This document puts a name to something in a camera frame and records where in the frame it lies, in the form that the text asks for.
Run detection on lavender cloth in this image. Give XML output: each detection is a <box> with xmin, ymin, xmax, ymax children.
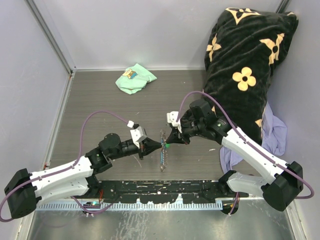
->
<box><xmin>219</xmin><ymin>102</ymin><xmax>288</xmax><ymax>174</ymax></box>

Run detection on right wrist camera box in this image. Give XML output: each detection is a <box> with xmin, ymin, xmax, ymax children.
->
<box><xmin>166</xmin><ymin>111</ymin><xmax>182</xmax><ymax>133</ymax></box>

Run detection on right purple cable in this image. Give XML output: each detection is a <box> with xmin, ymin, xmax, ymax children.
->
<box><xmin>176</xmin><ymin>90</ymin><xmax>315</xmax><ymax>216</ymax></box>

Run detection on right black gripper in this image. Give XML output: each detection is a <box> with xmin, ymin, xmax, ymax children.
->
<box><xmin>167</xmin><ymin>118</ymin><xmax>205</xmax><ymax>145</ymax></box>

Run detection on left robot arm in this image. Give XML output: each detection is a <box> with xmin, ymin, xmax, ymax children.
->
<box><xmin>3</xmin><ymin>133</ymin><xmax>162</xmax><ymax>219</ymax></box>

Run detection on blue handled key ring organizer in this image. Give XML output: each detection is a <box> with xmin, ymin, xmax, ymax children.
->
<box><xmin>160</xmin><ymin>129</ymin><xmax>168</xmax><ymax>172</ymax></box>

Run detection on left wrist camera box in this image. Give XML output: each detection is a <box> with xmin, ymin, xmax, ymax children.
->
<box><xmin>130</xmin><ymin>126</ymin><xmax>147</xmax><ymax>149</ymax></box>

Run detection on mint green cloth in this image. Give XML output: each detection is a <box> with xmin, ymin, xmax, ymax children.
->
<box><xmin>115</xmin><ymin>63</ymin><xmax>157</xmax><ymax>95</ymax></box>

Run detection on black floral blanket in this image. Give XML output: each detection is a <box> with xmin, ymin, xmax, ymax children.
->
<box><xmin>202</xmin><ymin>7</ymin><xmax>299</xmax><ymax>144</ymax></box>

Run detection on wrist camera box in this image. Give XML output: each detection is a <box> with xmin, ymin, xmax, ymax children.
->
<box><xmin>166</xmin><ymin>111</ymin><xmax>182</xmax><ymax>133</ymax></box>
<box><xmin>130</xmin><ymin>126</ymin><xmax>147</xmax><ymax>149</ymax></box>

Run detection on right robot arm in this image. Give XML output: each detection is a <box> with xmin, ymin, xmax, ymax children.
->
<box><xmin>166</xmin><ymin>99</ymin><xmax>303</xmax><ymax>212</ymax></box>

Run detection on aluminium corner post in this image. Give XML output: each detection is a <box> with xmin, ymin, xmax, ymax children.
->
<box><xmin>24</xmin><ymin>0</ymin><xmax>77</xmax><ymax>75</ymax></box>

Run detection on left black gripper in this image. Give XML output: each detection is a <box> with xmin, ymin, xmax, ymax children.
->
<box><xmin>109</xmin><ymin>137</ymin><xmax>162</xmax><ymax>160</ymax></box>

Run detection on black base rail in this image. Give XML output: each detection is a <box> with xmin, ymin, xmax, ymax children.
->
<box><xmin>76</xmin><ymin>180</ymin><xmax>236</xmax><ymax>204</ymax></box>

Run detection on purple cable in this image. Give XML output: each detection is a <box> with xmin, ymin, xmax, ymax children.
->
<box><xmin>0</xmin><ymin>110</ymin><xmax>133</xmax><ymax>223</ymax></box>
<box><xmin>176</xmin><ymin>90</ymin><xmax>315</xmax><ymax>216</ymax></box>

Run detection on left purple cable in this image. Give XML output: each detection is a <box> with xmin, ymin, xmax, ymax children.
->
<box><xmin>0</xmin><ymin>110</ymin><xmax>133</xmax><ymax>223</ymax></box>

